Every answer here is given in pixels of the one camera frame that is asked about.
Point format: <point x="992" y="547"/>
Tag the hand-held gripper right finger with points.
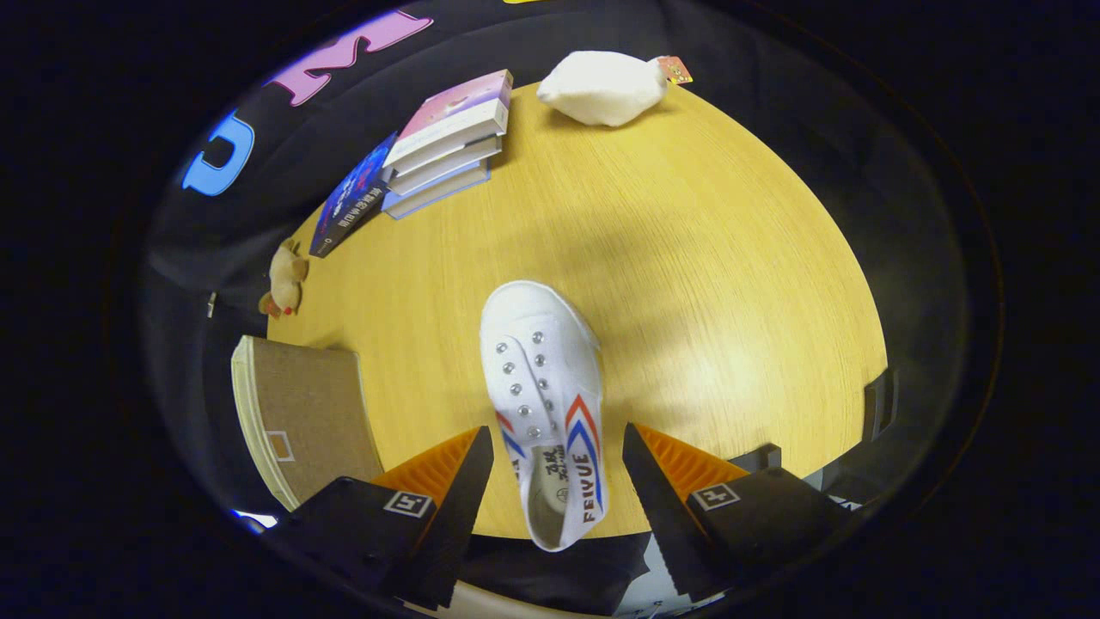
<point x="662" y="516"/>

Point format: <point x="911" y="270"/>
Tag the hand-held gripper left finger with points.
<point x="455" y="516"/>

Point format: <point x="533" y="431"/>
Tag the beige fabric storage box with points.
<point x="309" y="413"/>

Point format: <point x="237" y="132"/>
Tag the white canvas shoe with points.
<point x="537" y="344"/>

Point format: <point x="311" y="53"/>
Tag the brown teddy plush toy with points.
<point x="284" y="279"/>

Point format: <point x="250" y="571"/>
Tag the dark blue book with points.
<point x="352" y="198"/>

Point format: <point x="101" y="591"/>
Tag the white book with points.
<point x="447" y="166"/>

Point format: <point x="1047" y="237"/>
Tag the pink cover book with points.
<point x="455" y="107"/>

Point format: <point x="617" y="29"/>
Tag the white plush toy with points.
<point x="601" y="86"/>

